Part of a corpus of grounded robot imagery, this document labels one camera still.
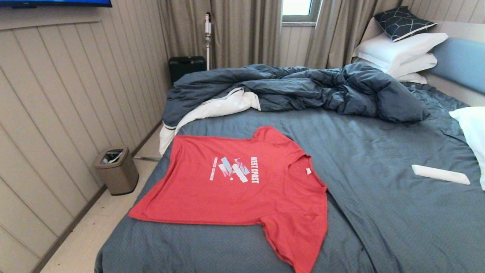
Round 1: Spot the red printed t-shirt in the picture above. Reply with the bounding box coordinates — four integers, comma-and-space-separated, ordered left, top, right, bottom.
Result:
128, 126, 329, 273

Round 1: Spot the white blanket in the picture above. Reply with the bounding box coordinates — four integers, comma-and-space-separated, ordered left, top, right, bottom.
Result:
159, 88, 261, 156

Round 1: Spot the dark blue crumpled duvet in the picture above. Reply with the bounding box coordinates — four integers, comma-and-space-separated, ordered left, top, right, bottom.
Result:
162, 63, 431, 127

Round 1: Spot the black suitcase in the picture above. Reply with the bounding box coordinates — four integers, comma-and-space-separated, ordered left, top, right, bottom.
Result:
168, 56, 207, 85

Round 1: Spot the white stick vacuum cleaner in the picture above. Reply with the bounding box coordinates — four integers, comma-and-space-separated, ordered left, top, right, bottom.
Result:
205, 13, 212, 71

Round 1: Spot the taupe trash bin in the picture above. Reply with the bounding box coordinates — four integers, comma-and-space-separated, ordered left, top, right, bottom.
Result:
94, 146, 139, 196

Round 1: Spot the black plastic bin liner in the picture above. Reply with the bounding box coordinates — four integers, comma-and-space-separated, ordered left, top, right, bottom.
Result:
102, 149, 124, 164

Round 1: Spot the bed with blue sheet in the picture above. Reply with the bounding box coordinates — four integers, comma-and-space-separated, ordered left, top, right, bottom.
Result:
94, 82, 485, 273

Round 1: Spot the large white pillow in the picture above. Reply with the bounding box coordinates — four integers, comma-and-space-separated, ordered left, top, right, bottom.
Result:
354, 33, 449, 71

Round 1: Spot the dark geometric patterned cushion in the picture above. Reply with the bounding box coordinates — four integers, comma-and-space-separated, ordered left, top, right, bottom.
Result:
374, 6, 437, 42

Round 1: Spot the white flat remote control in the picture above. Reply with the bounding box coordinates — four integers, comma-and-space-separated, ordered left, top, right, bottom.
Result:
411, 165, 471, 185

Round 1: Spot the blue headboard cushion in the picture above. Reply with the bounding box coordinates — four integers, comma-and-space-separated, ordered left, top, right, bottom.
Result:
428, 37, 485, 94

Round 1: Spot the window with grey frame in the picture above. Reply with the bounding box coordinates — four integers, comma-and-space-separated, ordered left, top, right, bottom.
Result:
282, 0, 322, 26

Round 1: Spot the wall-mounted television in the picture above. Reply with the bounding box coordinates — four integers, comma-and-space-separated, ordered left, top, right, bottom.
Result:
0, 0, 113, 8

